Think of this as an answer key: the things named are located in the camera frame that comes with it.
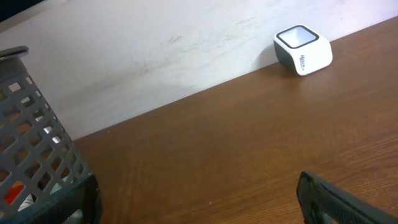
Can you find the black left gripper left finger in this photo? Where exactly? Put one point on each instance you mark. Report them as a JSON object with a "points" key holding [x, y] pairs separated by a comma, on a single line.
{"points": [[83, 195]]}

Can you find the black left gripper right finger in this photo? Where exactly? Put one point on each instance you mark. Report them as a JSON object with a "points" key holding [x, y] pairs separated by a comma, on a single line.
{"points": [[323, 202]]}

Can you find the grey plastic mesh basket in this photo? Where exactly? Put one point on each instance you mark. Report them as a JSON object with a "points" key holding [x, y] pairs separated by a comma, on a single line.
{"points": [[38, 157]]}

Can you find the white barcode scanner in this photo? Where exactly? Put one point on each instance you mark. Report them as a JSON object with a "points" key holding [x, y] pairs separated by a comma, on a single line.
{"points": [[302, 50]]}

